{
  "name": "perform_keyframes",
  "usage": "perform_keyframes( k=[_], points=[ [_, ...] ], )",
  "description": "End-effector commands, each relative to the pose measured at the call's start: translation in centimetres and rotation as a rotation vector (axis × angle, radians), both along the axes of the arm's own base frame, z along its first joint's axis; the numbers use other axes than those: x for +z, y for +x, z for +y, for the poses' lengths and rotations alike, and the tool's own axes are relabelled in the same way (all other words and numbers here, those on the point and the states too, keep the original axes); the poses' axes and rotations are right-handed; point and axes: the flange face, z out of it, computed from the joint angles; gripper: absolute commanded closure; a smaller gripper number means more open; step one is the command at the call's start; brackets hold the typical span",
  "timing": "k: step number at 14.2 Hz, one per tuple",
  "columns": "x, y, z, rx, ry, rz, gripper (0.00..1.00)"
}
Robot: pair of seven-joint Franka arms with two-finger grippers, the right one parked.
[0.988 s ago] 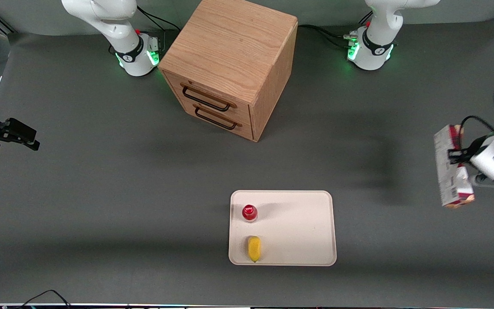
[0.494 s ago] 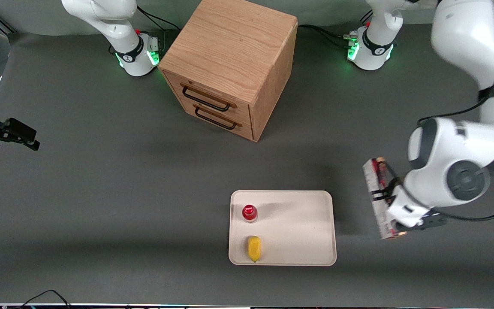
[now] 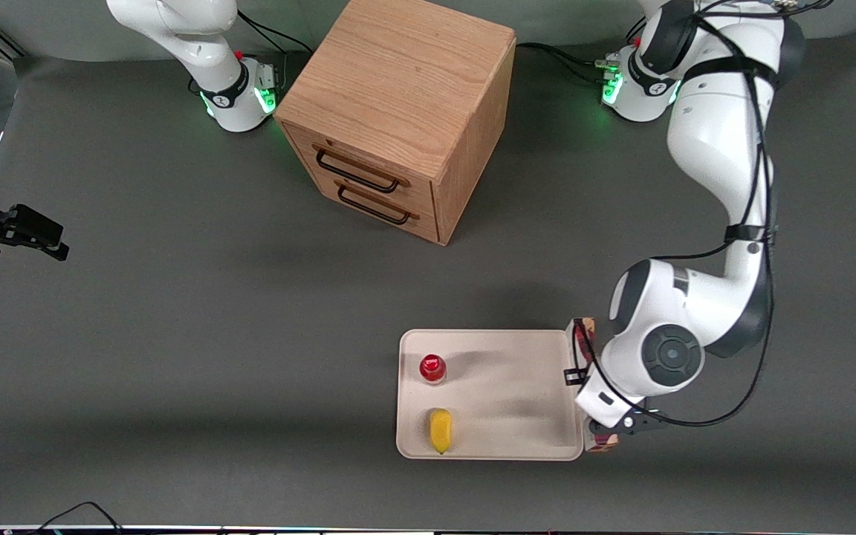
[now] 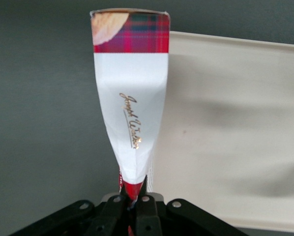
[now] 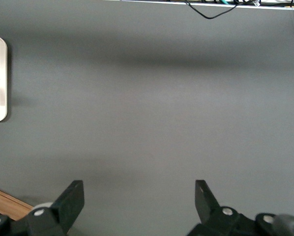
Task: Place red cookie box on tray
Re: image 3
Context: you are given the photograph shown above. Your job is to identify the red cookie box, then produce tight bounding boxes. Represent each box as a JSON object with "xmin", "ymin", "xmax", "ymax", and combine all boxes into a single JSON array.
[{"xmin": 570, "ymin": 317, "xmax": 621, "ymax": 453}]

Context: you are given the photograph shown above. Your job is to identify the black left arm base cables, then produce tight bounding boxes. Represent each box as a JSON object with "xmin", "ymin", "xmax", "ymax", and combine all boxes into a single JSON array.
[{"xmin": 515, "ymin": 21, "xmax": 648, "ymax": 84}]

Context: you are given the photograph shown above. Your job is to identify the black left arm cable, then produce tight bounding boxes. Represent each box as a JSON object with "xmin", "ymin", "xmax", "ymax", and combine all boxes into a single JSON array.
[{"xmin": 651, "ymin": 0, "xmax": 837, "ymax": 429}]

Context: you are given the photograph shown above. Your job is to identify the beige plastic tray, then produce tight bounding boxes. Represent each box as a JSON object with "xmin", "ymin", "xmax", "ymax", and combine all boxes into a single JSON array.
[{"xmin": 396, "ymin": 329, "xmax": 585, "ymax": 461}]

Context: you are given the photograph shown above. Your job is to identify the wooden drawer cabinet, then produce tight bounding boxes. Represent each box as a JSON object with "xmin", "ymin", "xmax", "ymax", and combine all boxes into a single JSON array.
[{"xmin": 273, "ymin": 0, "xmax": 517, "ymax": 247}]

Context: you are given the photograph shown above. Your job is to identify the black arm base cables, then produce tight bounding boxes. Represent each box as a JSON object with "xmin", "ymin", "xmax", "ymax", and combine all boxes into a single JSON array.
[
  {"xmin": 189, "ymin": 9, "xmax": 314, "ymax": 96},
  {"xmin": 515, "ymin": 21, "xmax": 648, "ymax": 84}
]

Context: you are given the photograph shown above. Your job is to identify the black right arm base cables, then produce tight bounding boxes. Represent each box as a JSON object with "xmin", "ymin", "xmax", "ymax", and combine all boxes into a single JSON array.
[{"xmin": 189, "ymin": 9, "xmax": 314, "ymax": 96}]

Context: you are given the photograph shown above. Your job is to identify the black metal drawer handle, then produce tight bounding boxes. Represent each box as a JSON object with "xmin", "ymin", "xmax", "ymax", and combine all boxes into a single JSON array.
[
  {"xmin": 336, "ymin": 181, "xmax": 421, "ymax": 227},
  {"xmin": 314, "ymin": 144, "xmax": 412, "ymax": 195}
]

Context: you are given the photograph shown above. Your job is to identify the yellow toy lemon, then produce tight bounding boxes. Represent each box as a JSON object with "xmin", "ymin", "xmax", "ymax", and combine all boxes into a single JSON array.
[{"xmin": 429, "ymin": 408, "xmax": 454, "ymax": 455}]

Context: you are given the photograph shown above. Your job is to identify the red capped small bottle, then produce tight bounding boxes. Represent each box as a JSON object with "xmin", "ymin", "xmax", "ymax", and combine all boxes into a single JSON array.
[{"xmin": 419, "ymin": 354, "xmax": 448, "ymax": 386}]

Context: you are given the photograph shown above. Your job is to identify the black loose cable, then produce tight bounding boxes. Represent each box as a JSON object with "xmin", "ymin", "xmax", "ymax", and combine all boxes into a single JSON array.
[{"xmin": 27, "ymin": 502, "xmax": 126, "ymax": 535}]

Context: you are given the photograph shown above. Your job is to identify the wooden drawer front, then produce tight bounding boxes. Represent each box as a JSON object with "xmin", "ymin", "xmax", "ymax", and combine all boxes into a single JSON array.
[
  {"xmin": 282, "ymin": 121, "xmax": 439, "ymax": 221},
  {"xmin": 306, "ymin": 171, "xmax": 441, "ymax": 247}
]

